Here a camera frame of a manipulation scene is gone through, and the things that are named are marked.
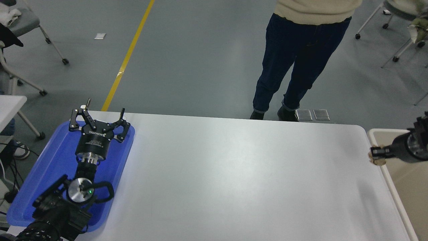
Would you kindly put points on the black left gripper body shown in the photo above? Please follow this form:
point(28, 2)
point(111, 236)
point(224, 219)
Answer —
point(93, 143)

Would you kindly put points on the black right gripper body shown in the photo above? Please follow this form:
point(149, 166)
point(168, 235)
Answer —
point(399, 150)

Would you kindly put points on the tan paper ball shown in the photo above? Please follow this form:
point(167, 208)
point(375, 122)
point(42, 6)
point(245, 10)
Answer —
point(379, 162)

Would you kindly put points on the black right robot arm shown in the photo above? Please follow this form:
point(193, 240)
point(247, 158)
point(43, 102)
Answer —
point(422, 130)

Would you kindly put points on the large pale bin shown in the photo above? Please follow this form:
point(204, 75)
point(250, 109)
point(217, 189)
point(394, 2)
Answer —
point(403, 194)

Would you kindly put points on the blue plastic tray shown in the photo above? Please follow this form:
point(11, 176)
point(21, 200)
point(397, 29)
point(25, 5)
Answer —
point(50, 167)

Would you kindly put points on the grey foot pedal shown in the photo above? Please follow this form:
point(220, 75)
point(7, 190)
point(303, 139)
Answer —
point(321, 114)
point(304, 115)

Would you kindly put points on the seated person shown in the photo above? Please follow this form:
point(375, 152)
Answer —
point(21, 152)

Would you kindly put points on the white side table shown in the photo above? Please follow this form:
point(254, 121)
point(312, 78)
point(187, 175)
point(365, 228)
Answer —
point(8, 107)

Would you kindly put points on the white paper scrap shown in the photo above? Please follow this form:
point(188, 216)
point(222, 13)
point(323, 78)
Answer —
point(100, 35)

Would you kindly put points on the black cloth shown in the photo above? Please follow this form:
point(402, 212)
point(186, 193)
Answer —
point(8, 36)

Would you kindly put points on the grey wheeled chair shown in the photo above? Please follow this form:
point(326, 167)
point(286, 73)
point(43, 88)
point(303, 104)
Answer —
point(26, 21)

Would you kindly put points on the pale yellow cloth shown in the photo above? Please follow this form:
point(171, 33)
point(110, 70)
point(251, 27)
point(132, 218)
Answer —
point(418, 30)

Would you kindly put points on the white cloth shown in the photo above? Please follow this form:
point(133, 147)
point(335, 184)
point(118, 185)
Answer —
point(10, 16)

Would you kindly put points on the standing person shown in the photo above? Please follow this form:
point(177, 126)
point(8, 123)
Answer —
point(284, 50)

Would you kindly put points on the metal frame wheeled chair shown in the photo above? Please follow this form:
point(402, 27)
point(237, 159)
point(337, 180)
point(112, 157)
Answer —
point(398, 6)

